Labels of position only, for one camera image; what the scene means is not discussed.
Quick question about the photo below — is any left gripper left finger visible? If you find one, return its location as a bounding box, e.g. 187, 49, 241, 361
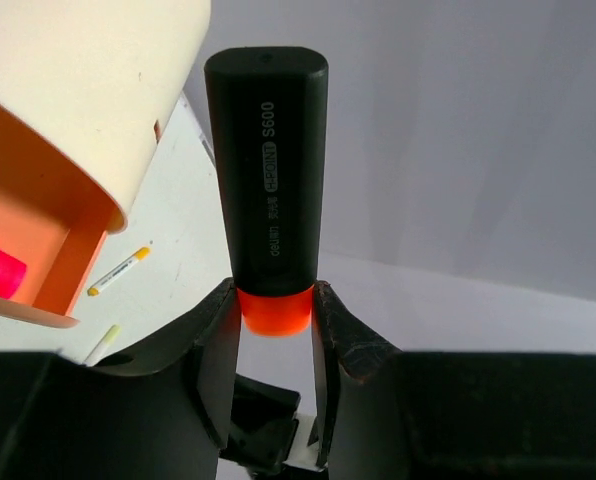
0, 280, 240, 479

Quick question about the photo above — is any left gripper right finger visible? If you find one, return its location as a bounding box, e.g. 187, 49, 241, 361
312, 282, 596, 479

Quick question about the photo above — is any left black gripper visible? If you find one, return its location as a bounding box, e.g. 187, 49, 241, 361
219, 375, 323, 479

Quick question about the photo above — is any orange highlighter black body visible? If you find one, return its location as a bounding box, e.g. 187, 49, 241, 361
204, 46, 329, 337

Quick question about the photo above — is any white pen pale cap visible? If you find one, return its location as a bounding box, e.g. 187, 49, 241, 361
83, 325, 121, 367

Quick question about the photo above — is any white pen yellow cap upper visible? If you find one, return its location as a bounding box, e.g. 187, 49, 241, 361
87, 246, 151, 297

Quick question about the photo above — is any cream cylindrical drawer organizer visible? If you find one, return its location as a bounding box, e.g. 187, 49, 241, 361
0, 0, 211, 232

